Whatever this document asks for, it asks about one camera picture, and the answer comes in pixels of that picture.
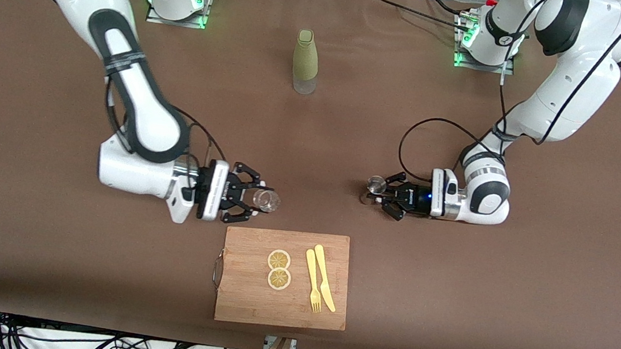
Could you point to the brown table cloth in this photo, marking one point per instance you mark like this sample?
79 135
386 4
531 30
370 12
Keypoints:
538 297

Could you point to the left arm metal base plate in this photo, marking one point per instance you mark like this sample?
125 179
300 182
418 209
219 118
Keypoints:
507 71

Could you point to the wooden cutting board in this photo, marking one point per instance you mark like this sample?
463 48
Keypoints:
248 297

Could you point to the lemon slice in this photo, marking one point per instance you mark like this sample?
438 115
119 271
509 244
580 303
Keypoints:
278 279
278 259

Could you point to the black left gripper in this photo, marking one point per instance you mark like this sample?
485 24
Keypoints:
415 201

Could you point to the clear glass shaker cup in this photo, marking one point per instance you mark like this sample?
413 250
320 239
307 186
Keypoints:
269 201

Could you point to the yellow plastic fork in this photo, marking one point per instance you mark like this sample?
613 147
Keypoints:
311 275

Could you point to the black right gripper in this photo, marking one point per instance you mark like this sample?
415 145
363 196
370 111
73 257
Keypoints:
232 191

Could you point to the yellow plastic knife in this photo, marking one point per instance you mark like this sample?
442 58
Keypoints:
324 274

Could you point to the steel jigger measuring cup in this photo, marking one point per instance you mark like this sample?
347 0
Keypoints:
374 183

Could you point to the green sleeved glass bottle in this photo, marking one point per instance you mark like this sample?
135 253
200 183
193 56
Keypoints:
306 58

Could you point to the small metal bracket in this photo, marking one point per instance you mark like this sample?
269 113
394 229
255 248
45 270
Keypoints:
293 345

